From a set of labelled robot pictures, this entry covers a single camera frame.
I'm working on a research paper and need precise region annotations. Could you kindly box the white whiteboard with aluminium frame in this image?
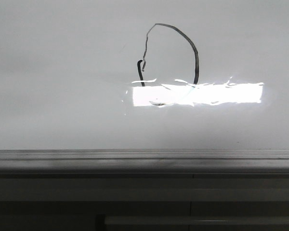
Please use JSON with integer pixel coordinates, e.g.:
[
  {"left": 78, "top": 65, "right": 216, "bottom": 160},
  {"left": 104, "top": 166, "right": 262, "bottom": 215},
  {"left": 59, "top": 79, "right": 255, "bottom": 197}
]
[{"left": 0, "top": 0, "right": 289, "bottom": 175}]

